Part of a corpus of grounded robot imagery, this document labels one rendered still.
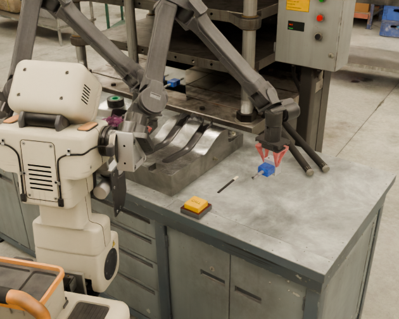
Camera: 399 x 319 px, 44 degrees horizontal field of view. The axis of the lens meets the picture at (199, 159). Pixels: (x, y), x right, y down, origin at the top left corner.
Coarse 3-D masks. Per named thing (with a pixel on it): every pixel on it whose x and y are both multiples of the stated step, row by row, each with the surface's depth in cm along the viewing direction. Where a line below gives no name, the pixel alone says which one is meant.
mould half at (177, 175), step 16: (192, 128) 202; (208, 128) 200; (224, 128) 200; (176, 144) 198; (208, 144) 194; (224, 144) 202; (240, 144) 213; (160, 160) 186; (176, 160) 187; (192, 160) 187; (208, 160) 195; (128, 176) 191; (144, 176) 185; (160, 176) 179; (176, 176) 179; (192, 176) 188; (176, 192) 182
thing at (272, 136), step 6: (264, 132) 166; (270, 132) 163; (276, 132) 163; (258, 138) 167; (264, 138) 166; (270, 138) 164; (276, 138) 164; (282, 138) 167; (270, 144) 164; (276, 144) 163; (282, 144) 163
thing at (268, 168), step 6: (270, 156) 173; (264, 162) 172; (270, 162) 170; (258, 168) 170; (264, 168) 168; (270, 168) 168; (276, 168) 170; (258, 174) 167; (264, 174) 169; (270, 174) 170; (276, 174) 172
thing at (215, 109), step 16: (144, 64) 323; (112, 80) 296; (272, 80) 292; (288, 80) 293; (320, 80) 292; (128, 96) 278; (208, 96) 271; (224, 96) 271; (240, 96) 271; (288, 96) 270; (192, 112) 254; (208, 112) 252; (224, 112) 252; (240, 128) 240; (256, 128) 239
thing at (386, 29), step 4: (384, 20) 659; (388, 20) 655; (384, 24) 661; (388, 24) 659; (392, 24) 656; (396, 24) 653; (380, 28) 669; (384, 28) 664; (388, 28) 661; (392, 28) 659; (396, 28) 656; (380, 32) 668; (384, 32) 666; (388, 32) 663; (392, 32) 661; (396, 32) 658; (388, 36) 666; (392, 36) 662; (396, 36) 660
